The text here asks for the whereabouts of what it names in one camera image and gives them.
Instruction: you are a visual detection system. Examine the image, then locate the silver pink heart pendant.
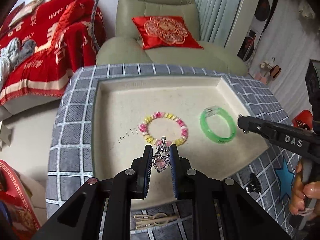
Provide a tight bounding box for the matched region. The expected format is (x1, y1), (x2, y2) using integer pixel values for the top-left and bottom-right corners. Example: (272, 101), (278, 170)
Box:
(152, 137), (170, 173)

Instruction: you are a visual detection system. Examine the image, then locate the beige hair clip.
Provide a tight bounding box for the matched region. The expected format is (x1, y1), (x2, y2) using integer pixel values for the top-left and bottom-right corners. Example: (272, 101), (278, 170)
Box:
(133, 213), (178, 230)

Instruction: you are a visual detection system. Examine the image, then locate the black claw hair clip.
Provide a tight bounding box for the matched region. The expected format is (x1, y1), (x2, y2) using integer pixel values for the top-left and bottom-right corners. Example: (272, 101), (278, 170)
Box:
(245, 173), (261, 193)

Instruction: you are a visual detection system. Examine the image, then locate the grey-green jewelry tray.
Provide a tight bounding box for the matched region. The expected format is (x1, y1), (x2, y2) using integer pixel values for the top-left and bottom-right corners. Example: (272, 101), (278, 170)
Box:
(91, 75), (273, 210)

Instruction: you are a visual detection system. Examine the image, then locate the right hand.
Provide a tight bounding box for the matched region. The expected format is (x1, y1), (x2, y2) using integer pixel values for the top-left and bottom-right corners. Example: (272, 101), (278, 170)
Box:
(289, 161), (320, 220)

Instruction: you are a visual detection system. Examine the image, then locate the red toy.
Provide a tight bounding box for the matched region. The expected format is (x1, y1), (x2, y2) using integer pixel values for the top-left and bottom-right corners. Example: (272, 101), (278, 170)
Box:
(292, 110), (313, 131)

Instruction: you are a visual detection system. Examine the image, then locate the green translucent bangle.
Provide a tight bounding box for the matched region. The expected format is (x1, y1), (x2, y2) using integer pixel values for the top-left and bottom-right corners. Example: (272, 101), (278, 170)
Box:
(200, 106), (236, 144)

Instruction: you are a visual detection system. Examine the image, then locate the grey checked tablecloth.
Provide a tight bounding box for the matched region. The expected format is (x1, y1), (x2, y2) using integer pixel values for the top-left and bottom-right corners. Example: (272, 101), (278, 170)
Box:
(46, 63), (299, 236)

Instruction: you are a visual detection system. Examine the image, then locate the red patterned box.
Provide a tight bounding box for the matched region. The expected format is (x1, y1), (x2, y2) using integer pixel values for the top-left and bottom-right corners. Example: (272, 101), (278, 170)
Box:
(1, 161), (41, 239)

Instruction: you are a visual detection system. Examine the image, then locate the red embroidered cushion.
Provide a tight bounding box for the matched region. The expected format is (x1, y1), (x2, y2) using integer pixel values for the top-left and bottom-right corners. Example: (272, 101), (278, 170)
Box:
(132, 16), (202, 50)

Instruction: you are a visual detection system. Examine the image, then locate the red blanket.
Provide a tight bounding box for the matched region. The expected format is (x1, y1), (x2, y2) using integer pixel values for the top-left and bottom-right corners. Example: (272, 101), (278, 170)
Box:
(1, 0), (106, 105)

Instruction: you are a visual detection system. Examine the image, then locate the green armchair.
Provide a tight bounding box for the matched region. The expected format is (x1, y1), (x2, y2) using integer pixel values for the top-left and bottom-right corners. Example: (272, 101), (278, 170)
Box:
(95, 0), (247, 76)

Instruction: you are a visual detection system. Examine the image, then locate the light grey clothing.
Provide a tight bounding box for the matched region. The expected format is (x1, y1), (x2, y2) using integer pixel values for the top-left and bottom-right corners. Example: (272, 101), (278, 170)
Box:
(1, 38), (36, 86)

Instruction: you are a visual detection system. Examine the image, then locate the pink yellow beaded bracelet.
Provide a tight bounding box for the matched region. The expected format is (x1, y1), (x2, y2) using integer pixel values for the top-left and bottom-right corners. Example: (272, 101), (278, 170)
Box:
(139, 112), (189, 147)

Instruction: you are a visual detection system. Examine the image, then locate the grey braided cable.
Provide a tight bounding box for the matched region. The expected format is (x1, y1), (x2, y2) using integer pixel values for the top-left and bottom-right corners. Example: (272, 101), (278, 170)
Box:
(90, 0), (107, 54)

